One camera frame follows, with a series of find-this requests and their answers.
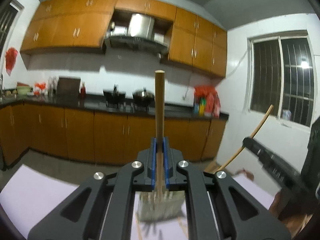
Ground colourful boxes on counter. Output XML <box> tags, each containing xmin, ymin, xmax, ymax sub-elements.
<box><xmin>194</xmin><ymin>97</ymin><xmax>206</xmax><ymax>116</ymax></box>

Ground red sauce bottle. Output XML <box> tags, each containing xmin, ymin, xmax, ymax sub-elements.
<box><xmin>79</xmin><ymin>82</ymin><xmax>86</xmax><ymax>99</ymax></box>

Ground person's right hand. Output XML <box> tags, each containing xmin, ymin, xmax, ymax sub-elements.
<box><xmin>269</xmin><ymin>189</ymin><xmax>295</xmax><ymax>220</ymax></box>

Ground black lidded wok right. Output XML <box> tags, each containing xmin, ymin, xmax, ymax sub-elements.
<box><xmin>132</xmin><ymin>87</ymin><xmax>155</xmax><ymax>111</ymax></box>

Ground red bag on counter right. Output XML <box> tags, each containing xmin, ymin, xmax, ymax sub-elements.
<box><xmin>194</xmin><ymin>85</ymin><xmax>217</xmax><ymax>98</ymax></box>

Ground left barred window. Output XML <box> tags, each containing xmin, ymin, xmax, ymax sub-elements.
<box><xmin>1</xmin><ymin>0</ymin><xmax>24</xmax><ymax>57</ymax></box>

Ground green bowl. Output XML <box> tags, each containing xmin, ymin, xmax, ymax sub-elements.
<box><xmin>16</xmin><ymin>82</ymin><xmax>32</xmax><ymax>95</ymax></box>

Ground sink faucet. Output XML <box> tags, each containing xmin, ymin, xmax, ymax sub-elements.
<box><xmin>0</xmin><ymin>74</ymin><xmax>4</xmax><ymax>98</ymax></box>

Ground wooden cabinets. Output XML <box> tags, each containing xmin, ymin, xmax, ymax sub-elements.
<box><xmin>21</xmin><ymin>0</ymin><xmax>227</xmax><ymax>78</ymax></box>
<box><xmin>1</xmin><ymin>102</ymin><xmax>227</xmax><ymax>166</ymax></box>

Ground barred window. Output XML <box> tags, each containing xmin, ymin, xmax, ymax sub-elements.
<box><xmin>249</xmin><ymin>33</ymin><xmax>315</xmax><ymax>127</ymax></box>
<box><xmin>1</xmin><ymin>0</ymin><xmax>24</xmax><ymax>57</ymax></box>

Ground right barred window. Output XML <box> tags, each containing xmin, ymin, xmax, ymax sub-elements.
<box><xmin>249</xmin><ymin>33</ymin><xmax>315</xmax><ymax>127</ymax></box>

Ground orange bag on counter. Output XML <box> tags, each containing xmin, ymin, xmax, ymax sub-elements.
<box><xmin>34</xmin><ymin>82</ymin><xmax>47</xmax><ymax>96</ymax></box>

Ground upper wooden cabinets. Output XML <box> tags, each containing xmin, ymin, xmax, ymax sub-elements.
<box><xmin>21</xmin><ymin>0</ymin><xmax>227</xmax><ymax>78</ymax></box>

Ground red plastic bag on wall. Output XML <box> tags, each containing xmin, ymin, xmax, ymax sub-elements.
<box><xmin>5</xmin><ymin>47</ymin><xmax>18</xmax><ymax>76</ymax></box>

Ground black wok left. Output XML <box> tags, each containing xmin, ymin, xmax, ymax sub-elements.
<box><xmin>103</xmin><ymin>85</ymin><xmax>126</xmax><ymax>108</ymax></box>

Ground dark wooden cutting board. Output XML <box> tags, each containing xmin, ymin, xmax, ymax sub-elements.
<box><xmin>56</xmin><ymin>77</ymin><xmax>81</xmax><ymax>96</ymax></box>

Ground red oil bottles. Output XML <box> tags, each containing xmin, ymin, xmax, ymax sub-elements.
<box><xmin>204</xmin><ymin>93</ymin><xmax>221</xmax><ymax>118</ymax></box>

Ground clear jar on counter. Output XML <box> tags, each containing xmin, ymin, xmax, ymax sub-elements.
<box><xmin>48</xmin><ymin>76</ymin><xmax>57</xmax><ymax>96</ymax></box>

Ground green perforated utensil holder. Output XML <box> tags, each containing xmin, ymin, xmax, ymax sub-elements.
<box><xmin>136</xmin><ymin>191</ymin><xmax>185</xmax><ymax>222</ymax></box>

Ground lower wooden cabinets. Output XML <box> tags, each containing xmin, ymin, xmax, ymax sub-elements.
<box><xmin>1</xmin><ymin>102</ymin><xmax>227</xmax><ymax>166</ymax></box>

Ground jar on windowsill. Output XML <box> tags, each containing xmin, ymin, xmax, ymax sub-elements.
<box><xmin>282</xmin><ymin>109</ymin><xmax>292</xmax><ymax>121</ymax></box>

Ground stainless steel range hood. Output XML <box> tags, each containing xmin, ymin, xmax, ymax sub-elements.
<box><xmin>104</xmin><ymin>10</ymin><xmax>173</xmax><ymax>57</ymax></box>

